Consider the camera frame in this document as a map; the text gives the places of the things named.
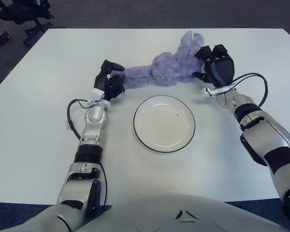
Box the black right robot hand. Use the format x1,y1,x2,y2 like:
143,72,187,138
194,44,235,89

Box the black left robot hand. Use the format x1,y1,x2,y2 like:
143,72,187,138
93,59,126,102

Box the purple plush bunny doll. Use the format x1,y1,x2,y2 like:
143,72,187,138
122,30,210,89

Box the white plate black rim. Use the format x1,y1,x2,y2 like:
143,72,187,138
133,95,196,153

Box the black office chair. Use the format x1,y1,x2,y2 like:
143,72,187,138
0,0,66,48

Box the cardboard box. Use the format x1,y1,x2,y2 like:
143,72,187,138
0,25,11,45

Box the silver robot torso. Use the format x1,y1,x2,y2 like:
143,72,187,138
77,193,288,232

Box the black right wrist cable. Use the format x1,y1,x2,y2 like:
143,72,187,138
228,73,269,107

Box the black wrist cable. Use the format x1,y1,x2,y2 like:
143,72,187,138
228,73,269,107
67,98,95,141

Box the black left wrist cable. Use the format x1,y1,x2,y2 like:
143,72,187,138
67,98,95,141

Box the black left elbow cable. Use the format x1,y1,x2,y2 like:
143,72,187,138
98,161,109,208

